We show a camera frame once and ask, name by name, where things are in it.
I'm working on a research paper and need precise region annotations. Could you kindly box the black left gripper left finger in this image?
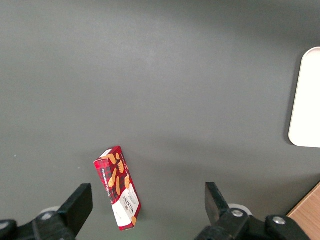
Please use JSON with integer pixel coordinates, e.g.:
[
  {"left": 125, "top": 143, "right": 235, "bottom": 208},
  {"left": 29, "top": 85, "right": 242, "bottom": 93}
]
[{"left": 0, "top": 183, "right": 94, "bottom": 240}]

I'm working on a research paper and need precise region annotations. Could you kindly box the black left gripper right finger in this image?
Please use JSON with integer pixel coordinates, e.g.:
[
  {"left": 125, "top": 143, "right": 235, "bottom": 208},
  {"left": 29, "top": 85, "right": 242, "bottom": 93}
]
[{"left": 194, "top": 181, "right": 311, "bottom": 240}]

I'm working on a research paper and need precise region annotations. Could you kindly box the red tartan cookie box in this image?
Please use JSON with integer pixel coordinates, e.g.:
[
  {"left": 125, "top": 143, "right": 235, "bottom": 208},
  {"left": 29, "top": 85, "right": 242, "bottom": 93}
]
[{"left": 93, "top": 145, "right": 142, "bottom": 232}]

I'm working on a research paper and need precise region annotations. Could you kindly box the white rectangular tray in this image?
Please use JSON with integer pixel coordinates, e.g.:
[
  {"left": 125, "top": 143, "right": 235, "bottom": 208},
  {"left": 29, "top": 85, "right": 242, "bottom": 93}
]
[{"left": 288, "top": 46, "right": 320, "bottom": 148}]

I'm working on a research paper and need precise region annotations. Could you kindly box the wooden two-drawer cabinet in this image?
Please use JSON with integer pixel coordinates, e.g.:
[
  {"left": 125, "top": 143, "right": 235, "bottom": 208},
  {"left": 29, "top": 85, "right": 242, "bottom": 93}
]
[{"left": 286, "top": 181, "right": 320, "bottom": 236}]

